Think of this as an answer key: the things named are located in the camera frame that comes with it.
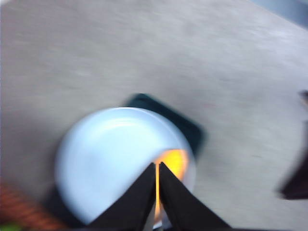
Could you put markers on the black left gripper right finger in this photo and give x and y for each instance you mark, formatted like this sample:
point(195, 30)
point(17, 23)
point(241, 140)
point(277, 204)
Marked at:
point(185, 207)

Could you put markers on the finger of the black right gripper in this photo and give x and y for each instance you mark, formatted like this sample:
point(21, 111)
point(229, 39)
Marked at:
point(297, 183)

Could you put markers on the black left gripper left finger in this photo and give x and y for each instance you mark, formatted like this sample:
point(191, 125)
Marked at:
point(130, 207)

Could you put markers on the yellow corn cob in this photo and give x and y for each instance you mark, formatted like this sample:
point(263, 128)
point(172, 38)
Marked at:
point(176, 161)

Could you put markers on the blue round plate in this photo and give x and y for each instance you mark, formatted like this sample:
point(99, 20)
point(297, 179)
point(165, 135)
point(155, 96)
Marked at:
point(108, 156)

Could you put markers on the brown wicker basket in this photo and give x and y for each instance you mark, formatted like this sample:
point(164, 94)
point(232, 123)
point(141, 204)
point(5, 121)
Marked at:
point(21, 209)

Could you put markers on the black rectangular tray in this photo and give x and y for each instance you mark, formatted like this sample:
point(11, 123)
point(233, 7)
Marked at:
point(183, 127)

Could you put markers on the bright green vegetable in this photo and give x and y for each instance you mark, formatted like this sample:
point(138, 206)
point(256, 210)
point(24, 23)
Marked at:
point(9, 227)

